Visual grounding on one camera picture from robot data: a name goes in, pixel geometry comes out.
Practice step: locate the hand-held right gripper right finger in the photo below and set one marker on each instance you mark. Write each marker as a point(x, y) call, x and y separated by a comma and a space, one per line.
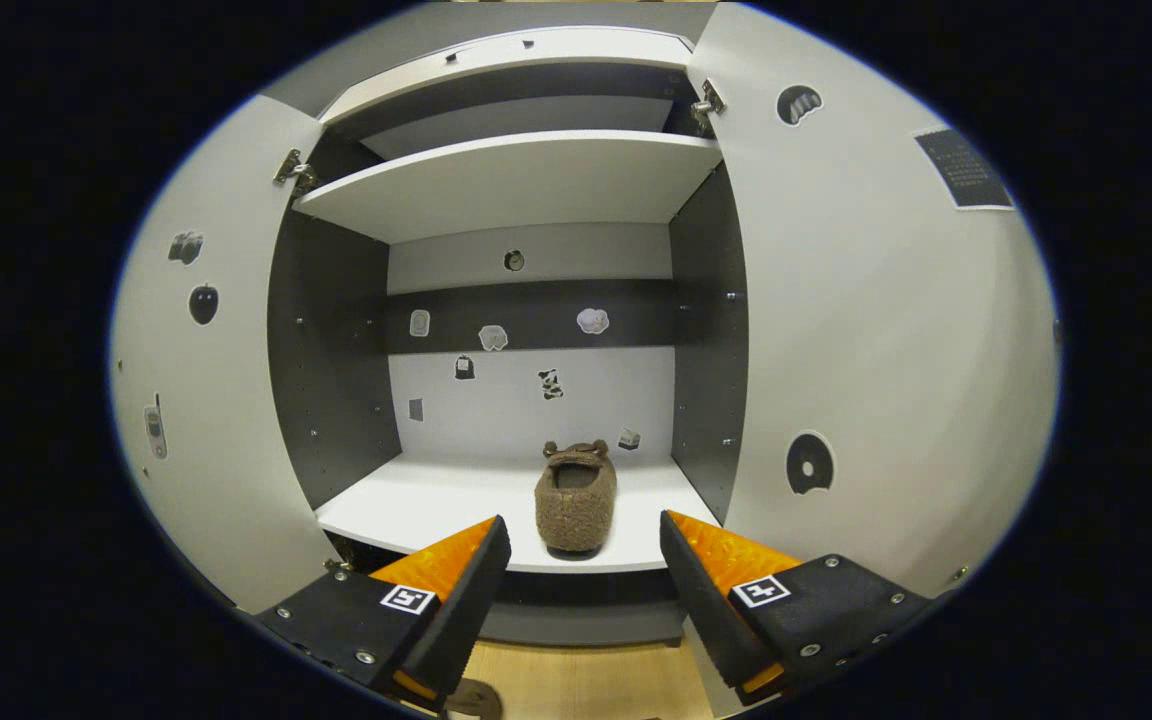
point(708, 615)

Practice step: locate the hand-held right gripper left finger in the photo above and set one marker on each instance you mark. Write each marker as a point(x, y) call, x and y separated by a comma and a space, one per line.
point(466, 610)

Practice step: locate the brown fuzzy shoe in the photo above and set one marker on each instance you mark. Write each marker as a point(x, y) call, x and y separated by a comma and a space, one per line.
point(476, 698)
point(576, 500)

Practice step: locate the white cabinet door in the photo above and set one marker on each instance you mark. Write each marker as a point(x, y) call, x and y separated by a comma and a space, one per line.
point(226, 420)
point(886, 350)

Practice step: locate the white shoe cabinet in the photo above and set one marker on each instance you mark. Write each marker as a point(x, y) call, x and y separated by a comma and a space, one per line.
point(496, 190)

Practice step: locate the white cabinet drawer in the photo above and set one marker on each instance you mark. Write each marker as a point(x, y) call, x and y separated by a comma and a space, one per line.
point(496, 75)

